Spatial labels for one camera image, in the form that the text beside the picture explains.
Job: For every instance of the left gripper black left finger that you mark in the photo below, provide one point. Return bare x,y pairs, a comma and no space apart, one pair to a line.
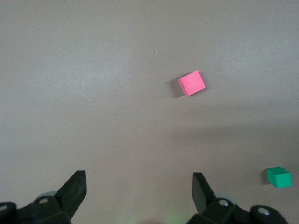
74,191

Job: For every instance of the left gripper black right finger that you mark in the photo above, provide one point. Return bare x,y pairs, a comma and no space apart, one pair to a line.
203,193

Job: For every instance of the green foam cube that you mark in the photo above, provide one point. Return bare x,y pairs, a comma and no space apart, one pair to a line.
280,178

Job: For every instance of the pink foam cube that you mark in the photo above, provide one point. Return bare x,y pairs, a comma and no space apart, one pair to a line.
192,83

